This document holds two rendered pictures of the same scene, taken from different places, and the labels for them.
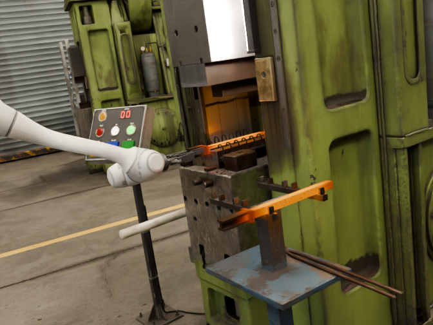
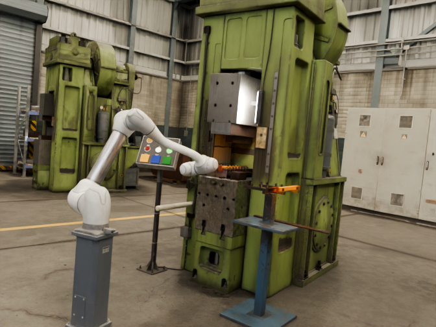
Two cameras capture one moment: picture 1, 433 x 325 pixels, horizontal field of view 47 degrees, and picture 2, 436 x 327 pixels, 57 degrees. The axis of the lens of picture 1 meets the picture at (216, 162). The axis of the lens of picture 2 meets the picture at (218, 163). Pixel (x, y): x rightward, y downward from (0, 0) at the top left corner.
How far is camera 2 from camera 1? 1.47 m
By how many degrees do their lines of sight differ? 21
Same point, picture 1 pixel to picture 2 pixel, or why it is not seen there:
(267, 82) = (262, 139)
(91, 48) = (64, 97)
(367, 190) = (292, 204)
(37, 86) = not seen: outside the picture
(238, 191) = (239, 190)
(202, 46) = (231, 114)
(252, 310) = (231, 257)
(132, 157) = (204, 159)
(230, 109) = (223, 152)
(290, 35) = (280, 119)
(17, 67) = not seen: outside the picture
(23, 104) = not seen: outside the picture
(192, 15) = (230, 98)
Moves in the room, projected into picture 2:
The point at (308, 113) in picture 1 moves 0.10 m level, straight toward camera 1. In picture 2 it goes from (281, 157) to (285, 157)
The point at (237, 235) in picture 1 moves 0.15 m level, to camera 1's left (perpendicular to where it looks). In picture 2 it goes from (234, 213) to (216, 212)
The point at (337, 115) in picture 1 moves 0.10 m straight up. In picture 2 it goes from (290, 161) to (291, 149)
